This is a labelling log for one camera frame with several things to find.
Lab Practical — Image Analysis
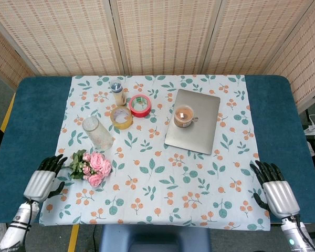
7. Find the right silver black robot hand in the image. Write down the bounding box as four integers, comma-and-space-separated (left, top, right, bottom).
249, 160, 301, 218

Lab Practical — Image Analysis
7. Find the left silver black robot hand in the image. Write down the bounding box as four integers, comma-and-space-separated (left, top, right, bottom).
23, 154, 68, 203

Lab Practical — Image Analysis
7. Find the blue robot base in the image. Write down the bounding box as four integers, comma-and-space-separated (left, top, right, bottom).
99, 224, 212, 252

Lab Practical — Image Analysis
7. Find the clear glass cup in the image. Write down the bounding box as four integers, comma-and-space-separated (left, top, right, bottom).
82, 115, 114, 151

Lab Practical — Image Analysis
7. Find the blue table cover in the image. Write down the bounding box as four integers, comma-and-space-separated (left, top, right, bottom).
0, 75, 315, 224

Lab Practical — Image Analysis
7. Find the pink artificial flower bouquet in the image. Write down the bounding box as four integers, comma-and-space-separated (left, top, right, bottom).
61, 149, 113, 188

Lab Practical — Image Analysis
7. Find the yellow clear tape roll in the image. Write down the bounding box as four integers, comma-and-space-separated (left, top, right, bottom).
110, 106, 134, 130

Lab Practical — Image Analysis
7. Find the silver closed laptop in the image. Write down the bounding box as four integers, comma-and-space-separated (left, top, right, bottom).
164, 88, 221, 155

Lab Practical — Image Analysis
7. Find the beige bottle with blue cap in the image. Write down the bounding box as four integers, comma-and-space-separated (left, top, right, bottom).
109, 80, 127, 107

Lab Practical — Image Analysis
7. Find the floral patterned tablecloth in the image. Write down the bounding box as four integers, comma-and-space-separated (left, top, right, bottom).
39, 75, 271, 232

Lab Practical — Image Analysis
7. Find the glass mug with brown drink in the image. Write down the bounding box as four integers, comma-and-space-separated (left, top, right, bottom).
173, 104, 200, 129

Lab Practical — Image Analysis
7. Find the red tape roll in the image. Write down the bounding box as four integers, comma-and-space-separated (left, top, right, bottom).
128, 94, 152, 118

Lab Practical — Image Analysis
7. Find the woven bamboo folding screen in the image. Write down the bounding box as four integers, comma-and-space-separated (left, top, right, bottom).
0, 0, 315, 114

